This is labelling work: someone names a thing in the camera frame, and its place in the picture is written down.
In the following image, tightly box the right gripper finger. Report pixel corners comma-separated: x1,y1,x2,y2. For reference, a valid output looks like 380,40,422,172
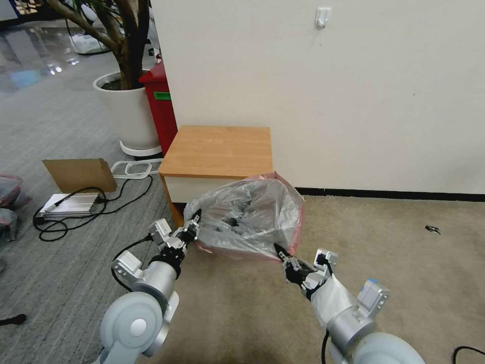
273,242,296,267
281,256,308,275

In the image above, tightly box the translucent garbage bag red rim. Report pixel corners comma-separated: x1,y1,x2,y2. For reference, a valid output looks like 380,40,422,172
183,171,306,263

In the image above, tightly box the grey plastic bag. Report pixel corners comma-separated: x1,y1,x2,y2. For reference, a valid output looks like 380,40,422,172
0,207,22,242

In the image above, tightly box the reddish translucent bag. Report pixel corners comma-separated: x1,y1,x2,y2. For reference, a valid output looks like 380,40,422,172
0,174,25,209

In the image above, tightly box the wooden top side table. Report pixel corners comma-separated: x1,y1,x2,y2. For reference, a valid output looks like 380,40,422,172
158,125,274,225

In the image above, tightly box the white pot saucer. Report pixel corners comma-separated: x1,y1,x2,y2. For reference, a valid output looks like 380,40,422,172
119,140,164,157

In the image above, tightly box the black baseboard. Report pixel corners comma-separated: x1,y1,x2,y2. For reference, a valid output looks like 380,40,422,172
295,187,485,202

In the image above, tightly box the red bin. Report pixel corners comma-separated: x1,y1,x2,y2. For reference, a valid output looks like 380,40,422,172
138,60,179,158

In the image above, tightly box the silver metal box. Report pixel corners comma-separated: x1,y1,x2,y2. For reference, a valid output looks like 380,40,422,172
37,192,107,218

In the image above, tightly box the brown cardboard piece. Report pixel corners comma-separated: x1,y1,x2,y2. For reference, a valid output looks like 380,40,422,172
41,158,118,194

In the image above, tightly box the white plant pot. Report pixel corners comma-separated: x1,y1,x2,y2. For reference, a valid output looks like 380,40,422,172
93,70,162,151

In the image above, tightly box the black object on floor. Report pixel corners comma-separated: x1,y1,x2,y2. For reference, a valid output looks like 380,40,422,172
0,313,28,327

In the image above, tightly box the brown tree trunk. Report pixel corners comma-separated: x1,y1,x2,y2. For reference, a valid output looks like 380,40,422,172
49,0,152,90

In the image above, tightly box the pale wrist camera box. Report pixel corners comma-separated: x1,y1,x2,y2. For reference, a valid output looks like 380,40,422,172
315,249,339,280
148,219,172,246

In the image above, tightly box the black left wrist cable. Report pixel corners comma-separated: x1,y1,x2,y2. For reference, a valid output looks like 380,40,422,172
111,235,160,293

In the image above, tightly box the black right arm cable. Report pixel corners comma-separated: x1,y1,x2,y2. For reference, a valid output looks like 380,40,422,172
320,329,331,364

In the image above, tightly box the white wire frame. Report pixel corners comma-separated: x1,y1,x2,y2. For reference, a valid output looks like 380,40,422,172
112,159,164,180

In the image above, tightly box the black floor cable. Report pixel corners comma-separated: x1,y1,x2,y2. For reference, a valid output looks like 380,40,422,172
33,173,154,242

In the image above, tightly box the thin black cable loop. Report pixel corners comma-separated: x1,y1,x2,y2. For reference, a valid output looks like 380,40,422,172
453,345,485,364

